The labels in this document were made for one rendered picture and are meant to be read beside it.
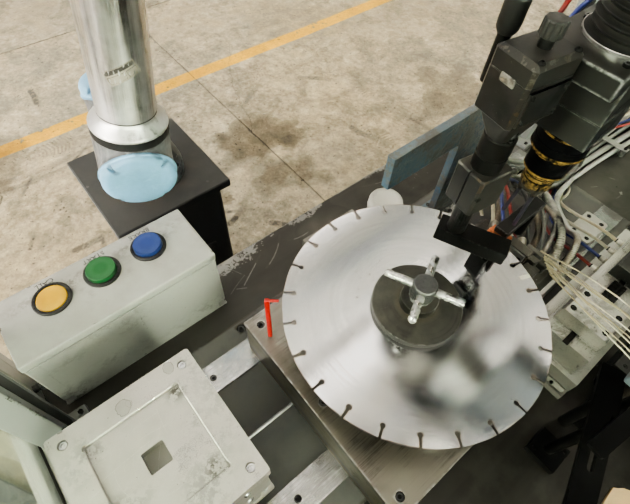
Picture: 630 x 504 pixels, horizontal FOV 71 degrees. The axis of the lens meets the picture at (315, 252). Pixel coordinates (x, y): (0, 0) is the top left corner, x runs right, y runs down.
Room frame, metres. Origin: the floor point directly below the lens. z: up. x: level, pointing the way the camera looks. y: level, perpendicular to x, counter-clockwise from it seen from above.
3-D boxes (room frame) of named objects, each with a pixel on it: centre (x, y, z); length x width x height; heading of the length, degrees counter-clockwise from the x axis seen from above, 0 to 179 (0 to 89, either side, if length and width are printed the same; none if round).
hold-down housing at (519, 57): (0.33, -0.16, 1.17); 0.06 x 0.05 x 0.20; 124
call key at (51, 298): (0.27, 0.35, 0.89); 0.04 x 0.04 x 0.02
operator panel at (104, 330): (0.30, 0.28, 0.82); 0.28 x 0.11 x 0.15; 133
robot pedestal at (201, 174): (0.65, 0.36, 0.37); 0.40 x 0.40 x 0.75; 43
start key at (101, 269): (0.31, 0.29, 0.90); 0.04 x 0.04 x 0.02
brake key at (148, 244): (0.36, 0.24, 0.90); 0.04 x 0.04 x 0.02
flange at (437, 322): (0.27, -0.13, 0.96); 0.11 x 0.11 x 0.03
